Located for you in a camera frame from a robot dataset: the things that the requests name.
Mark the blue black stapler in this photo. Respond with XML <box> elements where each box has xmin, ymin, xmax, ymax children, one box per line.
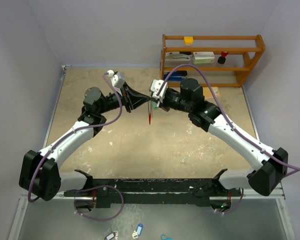
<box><xmin>168</xmin><ymin>70</ymin><xmax>188</xmax><ymax>82</ymax></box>

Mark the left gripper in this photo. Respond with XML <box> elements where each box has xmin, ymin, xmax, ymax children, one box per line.
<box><xmin>98</xmin><ymin>82</ymin><xmax>150</xmax><ymax>115</ymax></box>

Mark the red handled key organizer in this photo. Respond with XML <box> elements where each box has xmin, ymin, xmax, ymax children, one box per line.
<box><xmin>147</xmin><ymin>100</ymin><xmax>153</xmax><ymax>125</ymax></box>

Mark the blue hook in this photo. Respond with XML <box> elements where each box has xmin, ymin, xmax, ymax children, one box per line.
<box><xmin>160</xmin><ymin>234</ymin><xmax>174</xmax><ymax>240</ymax></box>

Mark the red black stamp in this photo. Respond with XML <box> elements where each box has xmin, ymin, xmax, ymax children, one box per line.
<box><xmin>217</xmin><ymin>51</ymin><xmax>229</xmax><ymax>65</ymax></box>

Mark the black tagged key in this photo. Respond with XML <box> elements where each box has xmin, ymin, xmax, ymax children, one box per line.
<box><xmin>104</xmin><ymin>231</ymin><xmax>119</xmax><ymax>240</ymax></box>

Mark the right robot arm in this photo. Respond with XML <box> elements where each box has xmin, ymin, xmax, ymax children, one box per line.
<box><xmin>149</xmin><ymin>78</ymin><xmax>288</xmax><ymax>196</ymax></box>

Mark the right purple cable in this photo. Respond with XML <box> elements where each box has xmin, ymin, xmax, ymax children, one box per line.
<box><xmin>157</xmin><ymin>63</ymin><xmax>300</xmax><ymax>173</ymax></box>

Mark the yellow lidded container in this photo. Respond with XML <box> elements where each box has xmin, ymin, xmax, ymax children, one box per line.
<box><xmin>183</xmin><ymin>36</ymin><xmax>194</xmax><ymax>46</ymax></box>

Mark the black base frame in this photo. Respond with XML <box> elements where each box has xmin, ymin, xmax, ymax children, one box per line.
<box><xmin>64</xmin><ymin>169</ymin><xmax>241</xmax><ymax>208</ymax></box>

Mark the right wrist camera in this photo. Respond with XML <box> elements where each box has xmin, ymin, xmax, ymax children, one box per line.
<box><xmin>150</xmin><ymin>79</ymin><xmax>168</xmax><ymax>100</ymax></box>

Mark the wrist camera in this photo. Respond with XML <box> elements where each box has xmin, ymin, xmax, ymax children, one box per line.
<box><xmin>150</xmin><ymin>79</ymin><xmax>168</xmax><ymax>100</ymax></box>
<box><xmin>106</xmin><ymin>70</ymin><xmax>126</xmax><ymax>95</ymax></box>

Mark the wooden shelf rack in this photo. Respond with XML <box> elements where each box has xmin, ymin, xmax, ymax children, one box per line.
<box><xmin>160</xmin><ymin>34</ymin><xmax>266</xmax><ymax>87</ymax></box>

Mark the grey stapler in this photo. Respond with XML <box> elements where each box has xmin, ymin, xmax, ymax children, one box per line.
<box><xmin>164</xmin><ymin>51</ymin><xmax>192</xmax><ymax>62</ymax></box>

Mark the blue tagged key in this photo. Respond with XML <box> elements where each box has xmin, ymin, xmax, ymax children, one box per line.
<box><xmin>131</xmin><ymin>223</ymin><xmax>144</xmax><ymax>239</ymax></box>

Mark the white red box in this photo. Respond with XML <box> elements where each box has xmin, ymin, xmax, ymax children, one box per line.
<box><xmin>192</xmin><ymin>51</ymin><xmax>215</xmax><ymax>64</ymax></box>

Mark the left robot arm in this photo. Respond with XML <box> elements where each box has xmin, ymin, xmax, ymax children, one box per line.
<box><xmin>19</xmin><ymin>83</ymin><xmax>151</xmax><ymax>201</ymax></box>

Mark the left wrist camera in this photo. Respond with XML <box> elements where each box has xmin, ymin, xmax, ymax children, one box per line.
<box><xmin>106</xmin><ymin>70</ymin><xmax>126</xmax><ymax>95</ymax></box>

